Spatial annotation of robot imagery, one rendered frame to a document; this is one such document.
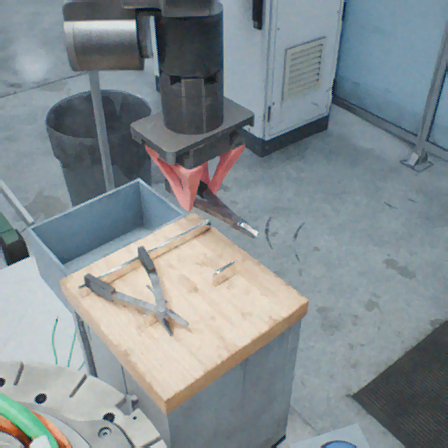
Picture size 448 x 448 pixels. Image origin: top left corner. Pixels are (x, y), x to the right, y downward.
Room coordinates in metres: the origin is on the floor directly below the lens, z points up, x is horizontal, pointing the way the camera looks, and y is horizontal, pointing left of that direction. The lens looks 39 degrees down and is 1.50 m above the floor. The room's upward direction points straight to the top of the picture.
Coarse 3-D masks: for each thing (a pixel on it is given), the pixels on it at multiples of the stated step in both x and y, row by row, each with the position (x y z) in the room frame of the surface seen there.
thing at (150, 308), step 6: (114, 294) 0.38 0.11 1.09; (120, 294) 0.38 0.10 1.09; (126, 294) 0.38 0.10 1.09; (114, 300) 0.38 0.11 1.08; (120, 300) 0.38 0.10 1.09; (126, 300) 0.38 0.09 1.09; (132, 300) 0.38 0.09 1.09; (138, 300) 0.38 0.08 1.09; (132, 306) 0.37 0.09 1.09; (138, 306) 0.37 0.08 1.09; (144, 306) 0.37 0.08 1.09; (150, 306) 0.37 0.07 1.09; (156, 306) 0.37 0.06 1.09; (150, 312) 0.36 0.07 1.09
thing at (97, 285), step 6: (84, 276) 0.40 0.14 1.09; (90, 276) 0.40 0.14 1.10; (90, 282) 0.40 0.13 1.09; (96, 282) 0.40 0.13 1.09; (102, 282) 0.40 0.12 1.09; (90, 288) 0.40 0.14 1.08; (96, 288) 0.39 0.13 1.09; (102, 288) 0.39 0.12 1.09; (108, 288) 0.39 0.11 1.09; (114, 288) 0.39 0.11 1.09; (102, 294) 0.39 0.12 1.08; (108, 294) 0.38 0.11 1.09
